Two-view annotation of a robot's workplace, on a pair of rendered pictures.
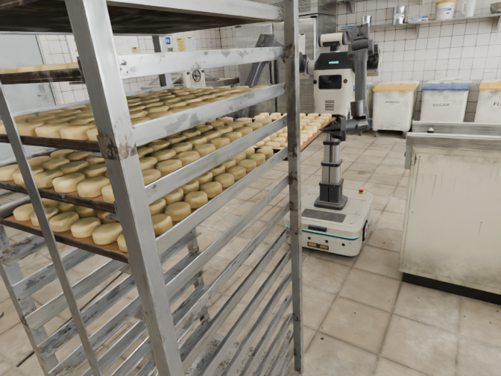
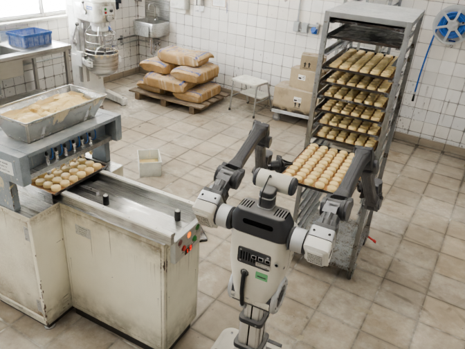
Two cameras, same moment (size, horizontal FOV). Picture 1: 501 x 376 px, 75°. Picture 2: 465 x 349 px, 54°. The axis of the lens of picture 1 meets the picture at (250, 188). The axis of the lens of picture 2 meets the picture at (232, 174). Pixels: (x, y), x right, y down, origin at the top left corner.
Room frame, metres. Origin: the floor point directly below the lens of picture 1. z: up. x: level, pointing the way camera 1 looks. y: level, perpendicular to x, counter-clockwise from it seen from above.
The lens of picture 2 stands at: (3.63, -0.86, 2.19)
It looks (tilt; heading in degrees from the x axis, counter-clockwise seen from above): 28 degrees down; 175
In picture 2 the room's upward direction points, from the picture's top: 4 degrees clockwise
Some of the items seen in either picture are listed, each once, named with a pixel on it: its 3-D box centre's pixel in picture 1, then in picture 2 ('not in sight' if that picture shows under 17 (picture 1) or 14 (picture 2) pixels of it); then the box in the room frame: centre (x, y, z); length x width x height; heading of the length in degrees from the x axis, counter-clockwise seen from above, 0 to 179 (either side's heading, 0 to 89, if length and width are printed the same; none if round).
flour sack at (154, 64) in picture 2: not in sight; (166, 62); (-2.83, -1.32, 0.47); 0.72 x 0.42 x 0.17; 146
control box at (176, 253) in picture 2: (411, 150); (185, 240); (1.73, -0.90, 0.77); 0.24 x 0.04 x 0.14; 149
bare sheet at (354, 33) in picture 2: not in sight; (373, 34); (0.78, 0.21, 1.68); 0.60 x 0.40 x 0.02; 151
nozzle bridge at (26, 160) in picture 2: not in sight; (57, 154); (1.27, -1.64, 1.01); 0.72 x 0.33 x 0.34; 149
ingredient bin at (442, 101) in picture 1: (443, 110); not in sight; (4.65, -2.82, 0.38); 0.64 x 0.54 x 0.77; 145
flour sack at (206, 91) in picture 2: not in sight; (198, 90); (-2.52, -0.86, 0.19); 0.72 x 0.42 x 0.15; 150
